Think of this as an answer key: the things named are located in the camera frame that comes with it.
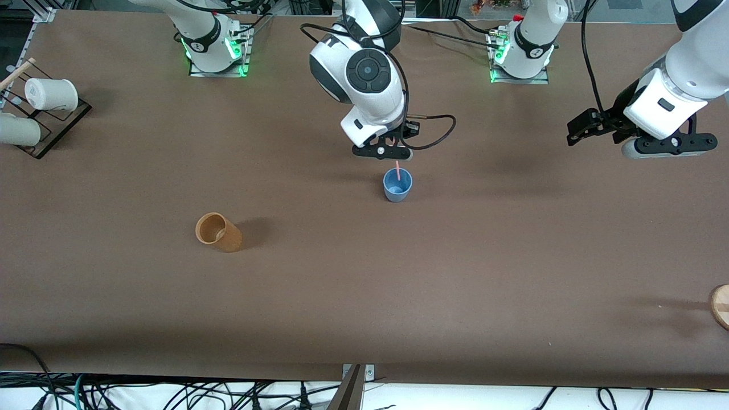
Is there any blue plastic cup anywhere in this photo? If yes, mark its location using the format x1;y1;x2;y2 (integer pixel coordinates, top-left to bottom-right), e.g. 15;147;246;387
383;168;413;203

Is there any black cup rack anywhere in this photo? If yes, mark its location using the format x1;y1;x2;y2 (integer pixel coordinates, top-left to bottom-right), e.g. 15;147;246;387
0;61;92;160

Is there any white cup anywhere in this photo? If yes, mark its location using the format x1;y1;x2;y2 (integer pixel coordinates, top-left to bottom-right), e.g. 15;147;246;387
24;78;79;112
0;113;42;147

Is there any orange background clutter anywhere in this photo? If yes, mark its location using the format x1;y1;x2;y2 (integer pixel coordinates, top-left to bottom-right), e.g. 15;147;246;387
470;0;516;13

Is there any round wooden disc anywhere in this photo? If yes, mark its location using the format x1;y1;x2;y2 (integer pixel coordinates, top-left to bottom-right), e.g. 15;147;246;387
709;285;729;331

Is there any wooden stick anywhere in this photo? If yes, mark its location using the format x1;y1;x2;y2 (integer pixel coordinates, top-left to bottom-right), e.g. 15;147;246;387
0;58;36;92

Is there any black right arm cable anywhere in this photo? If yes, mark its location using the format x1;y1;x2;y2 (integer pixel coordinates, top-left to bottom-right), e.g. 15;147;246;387
300;0;457;151

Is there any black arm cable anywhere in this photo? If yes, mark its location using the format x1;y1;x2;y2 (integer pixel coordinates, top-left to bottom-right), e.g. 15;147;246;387
300;0;457;151
580;0;605;114

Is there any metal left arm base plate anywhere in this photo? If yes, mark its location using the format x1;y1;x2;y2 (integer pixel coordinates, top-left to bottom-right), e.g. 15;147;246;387
489;28;550;85

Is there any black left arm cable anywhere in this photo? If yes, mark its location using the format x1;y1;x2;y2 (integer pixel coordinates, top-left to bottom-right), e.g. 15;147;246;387
580;0;605;114

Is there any black table cable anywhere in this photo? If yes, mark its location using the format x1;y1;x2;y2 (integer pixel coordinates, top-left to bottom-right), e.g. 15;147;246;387
399;16;505;58

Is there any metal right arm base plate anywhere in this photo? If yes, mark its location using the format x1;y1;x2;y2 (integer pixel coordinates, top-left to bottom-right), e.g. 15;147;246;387
188;26;252;77

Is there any dark brown wedge post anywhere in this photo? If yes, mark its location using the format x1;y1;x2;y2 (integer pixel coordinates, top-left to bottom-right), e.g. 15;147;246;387
327;364;366;410

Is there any black looped floor cable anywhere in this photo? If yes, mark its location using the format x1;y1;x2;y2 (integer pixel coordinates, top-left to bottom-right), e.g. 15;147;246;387
0;343;58;410

